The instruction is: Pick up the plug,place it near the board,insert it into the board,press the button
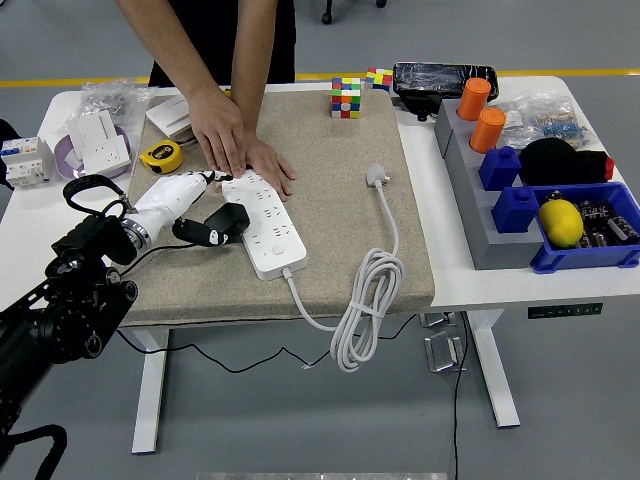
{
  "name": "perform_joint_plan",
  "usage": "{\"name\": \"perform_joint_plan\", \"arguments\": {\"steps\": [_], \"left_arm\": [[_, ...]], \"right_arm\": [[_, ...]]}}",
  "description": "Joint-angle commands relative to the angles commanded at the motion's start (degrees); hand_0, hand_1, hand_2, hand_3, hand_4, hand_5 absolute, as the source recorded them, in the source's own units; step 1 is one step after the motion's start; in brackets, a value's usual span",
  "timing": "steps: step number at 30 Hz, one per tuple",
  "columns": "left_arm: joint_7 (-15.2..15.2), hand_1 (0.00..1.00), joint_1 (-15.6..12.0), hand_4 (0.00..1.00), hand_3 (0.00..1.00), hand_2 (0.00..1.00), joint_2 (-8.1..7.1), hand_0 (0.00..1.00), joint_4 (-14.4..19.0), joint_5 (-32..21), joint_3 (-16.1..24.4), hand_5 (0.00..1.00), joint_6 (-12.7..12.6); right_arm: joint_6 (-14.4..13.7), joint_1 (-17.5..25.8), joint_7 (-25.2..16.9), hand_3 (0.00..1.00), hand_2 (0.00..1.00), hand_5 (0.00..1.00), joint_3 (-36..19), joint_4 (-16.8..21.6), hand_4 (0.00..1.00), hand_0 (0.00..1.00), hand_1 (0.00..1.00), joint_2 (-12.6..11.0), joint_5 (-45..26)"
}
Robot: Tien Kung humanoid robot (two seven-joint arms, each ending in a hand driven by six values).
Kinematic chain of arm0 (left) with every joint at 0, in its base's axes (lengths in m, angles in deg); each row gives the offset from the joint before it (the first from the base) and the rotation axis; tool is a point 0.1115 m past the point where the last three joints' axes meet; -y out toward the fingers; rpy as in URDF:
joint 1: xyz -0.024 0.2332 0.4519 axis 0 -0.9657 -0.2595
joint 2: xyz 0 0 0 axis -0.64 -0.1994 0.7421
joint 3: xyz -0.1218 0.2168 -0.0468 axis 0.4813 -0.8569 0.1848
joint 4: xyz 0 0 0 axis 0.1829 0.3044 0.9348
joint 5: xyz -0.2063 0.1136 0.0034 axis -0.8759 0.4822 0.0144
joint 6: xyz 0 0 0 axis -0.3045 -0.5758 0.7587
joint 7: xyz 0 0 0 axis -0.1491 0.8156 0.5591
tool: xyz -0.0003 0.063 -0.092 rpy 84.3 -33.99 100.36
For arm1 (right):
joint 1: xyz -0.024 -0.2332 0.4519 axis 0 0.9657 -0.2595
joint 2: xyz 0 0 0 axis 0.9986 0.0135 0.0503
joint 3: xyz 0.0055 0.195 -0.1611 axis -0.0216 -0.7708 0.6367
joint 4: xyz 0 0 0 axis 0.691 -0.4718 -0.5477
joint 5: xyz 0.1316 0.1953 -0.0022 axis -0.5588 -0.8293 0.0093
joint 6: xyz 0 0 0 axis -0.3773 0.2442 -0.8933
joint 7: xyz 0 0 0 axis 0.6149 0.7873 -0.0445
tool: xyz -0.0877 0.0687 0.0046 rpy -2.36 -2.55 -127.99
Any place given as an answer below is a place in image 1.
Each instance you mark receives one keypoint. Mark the orange cylinder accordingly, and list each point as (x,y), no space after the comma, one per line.
(487,132)
(473,100)

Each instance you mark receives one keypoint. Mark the large multicolour puzzle cube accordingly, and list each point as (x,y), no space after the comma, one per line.
(346,97)

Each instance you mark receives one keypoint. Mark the grey stepped block holder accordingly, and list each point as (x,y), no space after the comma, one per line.
(470,200)

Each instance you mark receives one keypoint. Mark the person's right hand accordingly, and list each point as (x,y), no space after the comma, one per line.
(218,130)

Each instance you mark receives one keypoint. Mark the grey-brown fabric mat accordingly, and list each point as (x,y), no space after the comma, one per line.
(325,225)

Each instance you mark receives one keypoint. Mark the small multicolour puzzle cube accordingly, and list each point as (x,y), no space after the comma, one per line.
(379,79)

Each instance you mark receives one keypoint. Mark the person's left hand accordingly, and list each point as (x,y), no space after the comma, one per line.
(272,167)

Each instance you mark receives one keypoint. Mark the dark capacitors pile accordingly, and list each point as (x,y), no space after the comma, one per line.
(602,222)

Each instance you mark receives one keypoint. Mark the white wall switch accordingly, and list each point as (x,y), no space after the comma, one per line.
(167,112)

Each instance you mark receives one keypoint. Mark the yellow lemon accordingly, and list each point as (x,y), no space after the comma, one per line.
(560,222)

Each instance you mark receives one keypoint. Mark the black chair base casters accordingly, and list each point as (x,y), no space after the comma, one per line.
(327,19)

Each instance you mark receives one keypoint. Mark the black table control panel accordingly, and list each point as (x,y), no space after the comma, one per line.
(565,310)

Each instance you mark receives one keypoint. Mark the white power strip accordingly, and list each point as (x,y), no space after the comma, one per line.
(275,250)

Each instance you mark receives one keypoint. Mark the small silver metal bracket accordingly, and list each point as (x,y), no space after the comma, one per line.
(437,320)

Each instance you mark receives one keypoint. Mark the person's left forearm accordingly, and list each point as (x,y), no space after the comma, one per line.
(254,60)

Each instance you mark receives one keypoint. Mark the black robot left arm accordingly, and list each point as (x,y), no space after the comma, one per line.
(65,315)

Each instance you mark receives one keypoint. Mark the yellow tape measure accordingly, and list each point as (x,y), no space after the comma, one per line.
(161,156)

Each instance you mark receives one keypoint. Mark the large silver metal bracket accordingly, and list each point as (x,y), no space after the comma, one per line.
(442,352)

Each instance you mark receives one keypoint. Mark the black power adapter plug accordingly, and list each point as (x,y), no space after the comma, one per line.
(230,215)

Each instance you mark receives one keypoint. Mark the clear bag of screws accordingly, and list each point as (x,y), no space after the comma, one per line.
(107,100)

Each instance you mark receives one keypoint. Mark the person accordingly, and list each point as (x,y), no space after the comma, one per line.
(225,40)

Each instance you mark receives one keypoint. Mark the black cloth with red end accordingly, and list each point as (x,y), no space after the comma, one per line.
(555,162)

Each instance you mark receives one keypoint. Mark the white wall socket panel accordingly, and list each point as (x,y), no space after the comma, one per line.
(102,157)

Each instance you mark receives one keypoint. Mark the white switch panel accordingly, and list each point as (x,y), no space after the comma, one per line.
(92,127)

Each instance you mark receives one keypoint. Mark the person's right forearm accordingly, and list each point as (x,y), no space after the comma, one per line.
(170,50)

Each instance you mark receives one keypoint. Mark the black box in plastic wrap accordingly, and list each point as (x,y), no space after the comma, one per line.
(430,80)

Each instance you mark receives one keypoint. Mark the white circuit breaker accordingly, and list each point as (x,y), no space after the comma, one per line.
(25,162)

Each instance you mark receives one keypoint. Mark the purple bowl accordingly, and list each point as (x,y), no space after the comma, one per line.
(65,167)

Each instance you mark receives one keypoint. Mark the white table leg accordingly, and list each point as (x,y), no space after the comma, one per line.
(150,400)
(492,370)

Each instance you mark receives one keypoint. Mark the blue block with knob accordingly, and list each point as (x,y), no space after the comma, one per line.
(500,170)
(515,212)

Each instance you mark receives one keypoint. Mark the clear bag of components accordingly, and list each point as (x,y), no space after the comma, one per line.
(550,120)

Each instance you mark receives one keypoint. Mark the blue plastic bin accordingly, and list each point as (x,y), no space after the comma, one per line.
(575,257)

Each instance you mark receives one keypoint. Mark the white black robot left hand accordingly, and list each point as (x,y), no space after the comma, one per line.
(167,197)

